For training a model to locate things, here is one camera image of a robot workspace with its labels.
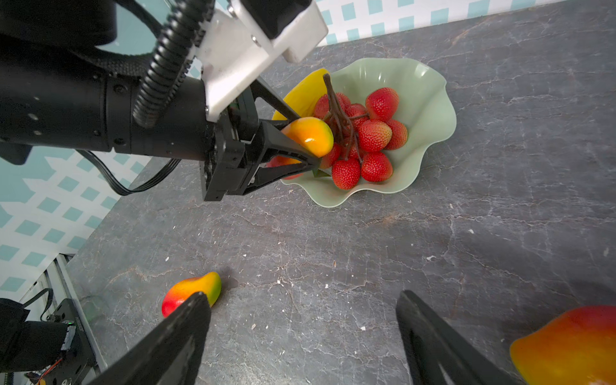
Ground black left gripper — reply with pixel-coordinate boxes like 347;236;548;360
200;88;320;201

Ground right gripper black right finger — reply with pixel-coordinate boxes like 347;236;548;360
396;290;516;384

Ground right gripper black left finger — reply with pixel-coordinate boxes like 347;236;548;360
92;292;211;385

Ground red yellow mango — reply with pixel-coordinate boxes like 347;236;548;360
509;306;615;384
266;117;335;177
161;271;222;318

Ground red strawberry bunch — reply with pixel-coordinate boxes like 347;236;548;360
313;74;408;191

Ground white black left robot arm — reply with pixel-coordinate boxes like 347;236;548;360
1;1;327;201

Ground green wavy fruit bowl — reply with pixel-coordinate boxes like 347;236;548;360
283;58;457;208

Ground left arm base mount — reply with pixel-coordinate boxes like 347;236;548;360
1;288;98;384

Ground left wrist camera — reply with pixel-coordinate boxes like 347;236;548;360
195;1;328;122

